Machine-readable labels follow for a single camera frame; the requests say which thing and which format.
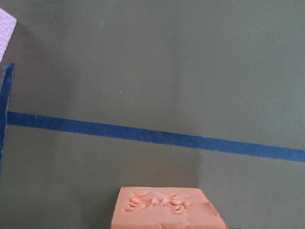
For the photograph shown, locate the pink foam cube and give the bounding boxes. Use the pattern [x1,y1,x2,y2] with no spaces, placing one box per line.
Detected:
[0,9,17,62]

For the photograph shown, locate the orange foam cube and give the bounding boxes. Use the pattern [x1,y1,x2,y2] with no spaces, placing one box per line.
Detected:
[111,187,227,229]

